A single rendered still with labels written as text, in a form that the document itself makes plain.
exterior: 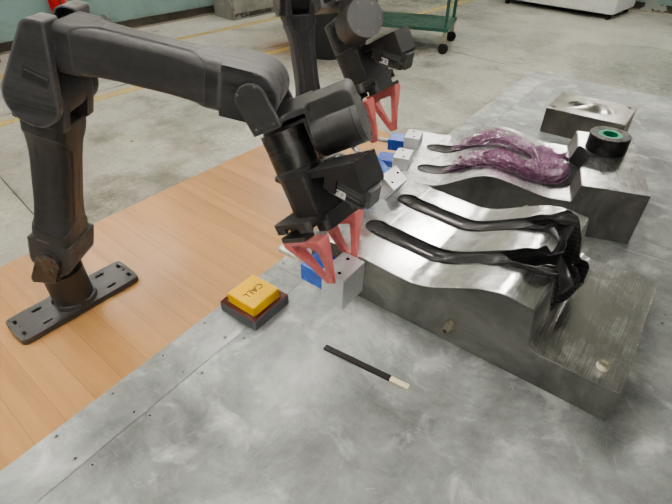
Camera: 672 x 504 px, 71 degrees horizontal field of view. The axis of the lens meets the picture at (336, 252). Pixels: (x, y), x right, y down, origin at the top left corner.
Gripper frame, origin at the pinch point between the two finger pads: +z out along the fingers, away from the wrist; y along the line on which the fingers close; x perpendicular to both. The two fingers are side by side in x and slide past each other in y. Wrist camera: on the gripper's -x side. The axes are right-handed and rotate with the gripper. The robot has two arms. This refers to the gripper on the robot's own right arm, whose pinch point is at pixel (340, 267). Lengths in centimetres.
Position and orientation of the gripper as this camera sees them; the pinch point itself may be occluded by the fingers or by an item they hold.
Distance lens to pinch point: 63.0
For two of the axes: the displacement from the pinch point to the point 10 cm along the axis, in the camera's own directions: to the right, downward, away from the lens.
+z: 3.7, 8.7, 3.4
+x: -7.2, 0.3, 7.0
